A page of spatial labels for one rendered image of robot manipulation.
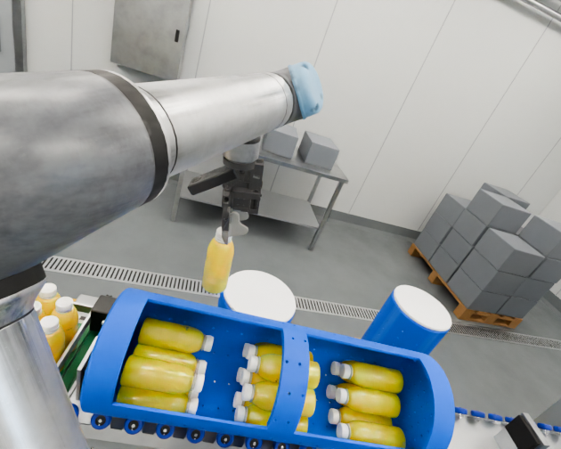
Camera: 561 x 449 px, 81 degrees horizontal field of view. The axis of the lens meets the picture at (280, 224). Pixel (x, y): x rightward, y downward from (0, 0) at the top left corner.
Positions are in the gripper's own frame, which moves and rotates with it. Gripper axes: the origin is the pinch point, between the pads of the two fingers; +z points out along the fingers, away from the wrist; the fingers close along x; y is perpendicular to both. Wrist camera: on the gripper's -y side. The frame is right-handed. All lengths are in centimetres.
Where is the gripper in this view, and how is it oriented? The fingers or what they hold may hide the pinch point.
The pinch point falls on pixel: (224, 233)
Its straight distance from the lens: 80.8
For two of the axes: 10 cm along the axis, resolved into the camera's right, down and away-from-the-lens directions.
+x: -0.5, -5.6, 8.3
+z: -1.5, 8.2, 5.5
